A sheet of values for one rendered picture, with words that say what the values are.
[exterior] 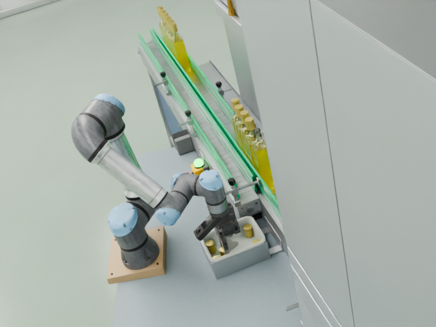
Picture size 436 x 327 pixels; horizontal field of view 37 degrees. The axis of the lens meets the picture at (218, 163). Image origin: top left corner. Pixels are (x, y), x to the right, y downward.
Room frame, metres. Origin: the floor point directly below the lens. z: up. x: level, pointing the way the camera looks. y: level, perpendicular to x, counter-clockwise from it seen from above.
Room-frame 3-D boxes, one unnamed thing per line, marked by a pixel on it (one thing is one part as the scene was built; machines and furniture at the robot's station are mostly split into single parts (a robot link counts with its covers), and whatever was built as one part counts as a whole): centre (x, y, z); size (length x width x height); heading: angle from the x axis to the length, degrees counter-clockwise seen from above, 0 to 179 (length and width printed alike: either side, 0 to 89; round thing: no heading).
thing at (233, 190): (2.00, -0.06, 0.95); 0.17 x 0.03 x 0.12; 100
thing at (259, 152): (2.08, -0.17, 0.99); 0.06 x 0.06 x 0.21; 10
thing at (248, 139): (2.13, -0.16, 0.99); 0.06 x 0.06 x 0.21; 10
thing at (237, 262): (1.87, -0.01, 0.79); 0.27 x 0.17 x 0.08; 100
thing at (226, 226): (1.85, 0.03, 0.94); 0.09 x 0.08 x 0.12; 101
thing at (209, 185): (1.85, 0.04, 1.10); 0.09 x 0.08 x 0.11; 55
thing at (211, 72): (2.81, -0.14, 0.84); 0.95 x 0.09 x 0.11; 10
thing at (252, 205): (2.00, -0.07, 0.85); 0.09 x 0.04 x 0.07; 100
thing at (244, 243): (1.87, 0.02, 0.80); 0.22 x 0.17 x 0.09; 100
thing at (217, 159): (2.89, 0.11, 0.93); 1.75 x 0.01 x 0.08; 10
